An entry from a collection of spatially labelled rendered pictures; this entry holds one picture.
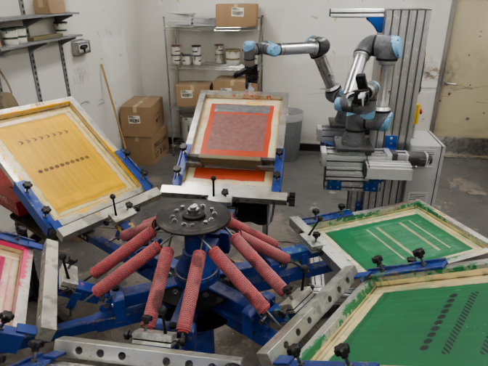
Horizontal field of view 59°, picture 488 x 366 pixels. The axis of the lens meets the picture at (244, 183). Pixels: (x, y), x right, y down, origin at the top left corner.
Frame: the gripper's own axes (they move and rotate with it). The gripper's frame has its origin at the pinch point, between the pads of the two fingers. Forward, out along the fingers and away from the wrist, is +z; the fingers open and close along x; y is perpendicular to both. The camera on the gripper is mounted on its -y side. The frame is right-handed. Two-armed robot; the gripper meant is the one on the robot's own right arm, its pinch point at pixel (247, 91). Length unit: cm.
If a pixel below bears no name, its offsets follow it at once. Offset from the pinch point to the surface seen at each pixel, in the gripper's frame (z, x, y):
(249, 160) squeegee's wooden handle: 0, -78, 12
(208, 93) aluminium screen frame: -7.9, -17.7, -23.7
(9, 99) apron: 18, 8, -195
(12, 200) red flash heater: 5, -116, -112
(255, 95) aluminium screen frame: -7.7, -18.2, 7.7
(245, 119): -0.1, -35.3, 3.7
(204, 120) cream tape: 0.3, -37.3, -22.7
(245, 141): 4, -54, 6
